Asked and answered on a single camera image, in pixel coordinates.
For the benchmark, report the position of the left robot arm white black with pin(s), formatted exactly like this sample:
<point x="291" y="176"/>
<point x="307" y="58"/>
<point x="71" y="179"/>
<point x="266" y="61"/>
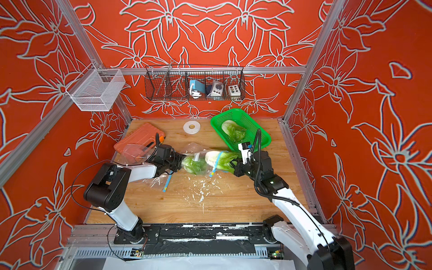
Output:
<point x="107" y="190"/>

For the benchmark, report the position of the white round dial device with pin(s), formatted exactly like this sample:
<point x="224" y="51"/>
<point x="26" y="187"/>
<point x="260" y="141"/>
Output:
<point x="215" y="90"/>

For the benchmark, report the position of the black wire wall basket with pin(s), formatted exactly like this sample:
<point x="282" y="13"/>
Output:
<point x="171" y="82"/>

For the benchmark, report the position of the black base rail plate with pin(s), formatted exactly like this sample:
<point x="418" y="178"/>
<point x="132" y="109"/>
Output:
<point x="247" y="240"/>

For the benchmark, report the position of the white button box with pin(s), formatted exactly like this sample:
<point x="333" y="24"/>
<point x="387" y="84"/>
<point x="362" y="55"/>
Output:
<point x="234" y="92"/>

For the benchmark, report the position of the blue white device in basket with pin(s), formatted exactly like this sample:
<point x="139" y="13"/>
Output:
<point x="196" y="89"/>

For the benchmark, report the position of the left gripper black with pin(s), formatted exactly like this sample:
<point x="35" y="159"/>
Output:
<point x="179" y="158"/>

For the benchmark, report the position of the green plastic basket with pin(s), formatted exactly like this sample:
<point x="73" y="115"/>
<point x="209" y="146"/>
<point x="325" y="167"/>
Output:
<point x="243" y="119"/>

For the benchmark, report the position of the white tape roll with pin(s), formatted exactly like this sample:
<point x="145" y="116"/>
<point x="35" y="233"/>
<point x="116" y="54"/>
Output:
<point x="192" y="127"/>

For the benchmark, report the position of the clear acrylic wall bin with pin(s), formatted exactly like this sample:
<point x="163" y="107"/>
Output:
<point x="96" y="90"/>

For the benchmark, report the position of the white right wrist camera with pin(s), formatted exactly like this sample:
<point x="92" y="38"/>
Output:
<point x="246" y="151"/>

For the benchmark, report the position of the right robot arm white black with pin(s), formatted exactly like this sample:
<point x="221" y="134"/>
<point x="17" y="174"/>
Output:
<point x="313" y="244"/>

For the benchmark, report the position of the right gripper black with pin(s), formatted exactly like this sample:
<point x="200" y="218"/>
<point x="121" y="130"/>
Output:
<point x="238" y="168"/>

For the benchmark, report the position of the clear zip-top bag blue seal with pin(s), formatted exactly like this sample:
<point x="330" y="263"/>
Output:
<point x="144" y="172"/>

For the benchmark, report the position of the orange plastic tool case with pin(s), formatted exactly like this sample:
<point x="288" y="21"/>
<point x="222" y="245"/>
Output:
<point x="139" y="143"/>

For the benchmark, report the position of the chinese cabbage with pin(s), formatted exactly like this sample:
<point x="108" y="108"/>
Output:
<point x="235" y="132"/>

